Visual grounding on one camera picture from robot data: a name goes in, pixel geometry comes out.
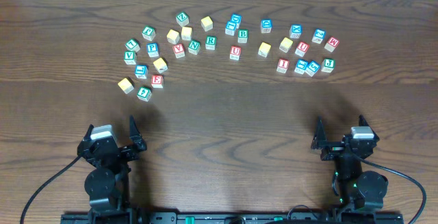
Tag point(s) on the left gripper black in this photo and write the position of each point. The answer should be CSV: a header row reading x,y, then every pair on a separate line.
x,y
120,152

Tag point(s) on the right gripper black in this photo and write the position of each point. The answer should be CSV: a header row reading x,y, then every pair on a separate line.
x,y
336,146

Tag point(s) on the red E block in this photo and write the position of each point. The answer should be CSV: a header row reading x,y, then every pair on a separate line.
x,y
157,81

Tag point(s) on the green N block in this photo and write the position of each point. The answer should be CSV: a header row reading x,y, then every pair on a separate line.
x,y
194,47

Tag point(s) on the red u block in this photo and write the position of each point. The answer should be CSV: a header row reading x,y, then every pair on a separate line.
x,y
301,49
235,53

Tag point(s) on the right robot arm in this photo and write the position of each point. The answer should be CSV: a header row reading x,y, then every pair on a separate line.
x,y
360,192

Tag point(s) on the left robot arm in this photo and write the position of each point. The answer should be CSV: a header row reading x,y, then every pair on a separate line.
x,y
108,184

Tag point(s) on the green 4 block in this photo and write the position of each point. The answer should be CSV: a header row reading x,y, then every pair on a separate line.
x,y
144,94

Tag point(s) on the yellow block far left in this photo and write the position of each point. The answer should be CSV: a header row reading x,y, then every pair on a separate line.
x,y
126,85

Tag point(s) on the green J block right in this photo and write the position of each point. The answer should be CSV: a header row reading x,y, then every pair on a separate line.
x,y
328,65

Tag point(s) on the green j block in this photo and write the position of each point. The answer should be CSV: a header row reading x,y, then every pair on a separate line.
x,y
149,33
328,65

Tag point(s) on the blue S block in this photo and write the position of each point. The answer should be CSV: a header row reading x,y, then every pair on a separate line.
x,y
312,68

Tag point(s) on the blue T block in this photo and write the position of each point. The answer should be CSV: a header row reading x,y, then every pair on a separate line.
x,y
301,66

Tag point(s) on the green V block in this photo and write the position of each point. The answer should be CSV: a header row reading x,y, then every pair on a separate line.
x,y
130,58

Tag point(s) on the red I block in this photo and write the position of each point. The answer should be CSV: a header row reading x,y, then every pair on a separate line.
x,y
282,66

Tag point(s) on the red M block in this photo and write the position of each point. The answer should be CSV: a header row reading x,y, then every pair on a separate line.
x,y
331,44

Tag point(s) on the yellow block near P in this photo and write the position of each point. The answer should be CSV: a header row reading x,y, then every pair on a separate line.
x,y
160,65

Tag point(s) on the green L block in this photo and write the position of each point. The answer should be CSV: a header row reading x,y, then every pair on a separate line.
x,y
132,45

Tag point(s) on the blue Z block right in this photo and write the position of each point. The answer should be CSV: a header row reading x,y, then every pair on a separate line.
x,y
318,36

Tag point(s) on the blue P block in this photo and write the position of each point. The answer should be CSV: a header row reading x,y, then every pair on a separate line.
x,y
152,50

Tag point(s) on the blue X block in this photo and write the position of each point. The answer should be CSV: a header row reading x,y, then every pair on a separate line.
x,y
295,31

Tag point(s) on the red A block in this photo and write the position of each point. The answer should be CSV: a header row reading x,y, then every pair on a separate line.
x,y
178,50

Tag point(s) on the yellow block centre right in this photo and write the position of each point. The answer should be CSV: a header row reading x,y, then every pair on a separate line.
x,y
264,49

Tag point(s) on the green J block left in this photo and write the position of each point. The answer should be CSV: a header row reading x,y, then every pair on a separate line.
x,y
149,33

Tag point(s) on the yellow block left of centre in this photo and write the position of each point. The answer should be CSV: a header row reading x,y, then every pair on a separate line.
x,y
173,36

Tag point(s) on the blue D block right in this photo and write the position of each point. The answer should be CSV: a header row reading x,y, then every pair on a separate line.
x,y
266,26

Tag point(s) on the yellow block beside Z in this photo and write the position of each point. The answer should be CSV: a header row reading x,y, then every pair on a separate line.
x,y
186,33

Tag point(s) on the green B block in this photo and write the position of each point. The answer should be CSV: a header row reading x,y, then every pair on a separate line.
x,y
242,36

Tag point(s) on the green R block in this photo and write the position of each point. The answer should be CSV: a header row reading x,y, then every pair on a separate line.
x,y
210,43

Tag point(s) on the green Z block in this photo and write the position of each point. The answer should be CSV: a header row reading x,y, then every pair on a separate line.
x,y
182,19

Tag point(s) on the yellow block top centre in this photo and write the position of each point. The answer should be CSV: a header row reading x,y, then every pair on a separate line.
x,y
207,23

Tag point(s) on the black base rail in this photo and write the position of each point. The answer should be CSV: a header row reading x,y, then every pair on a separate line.
x,y
248,218

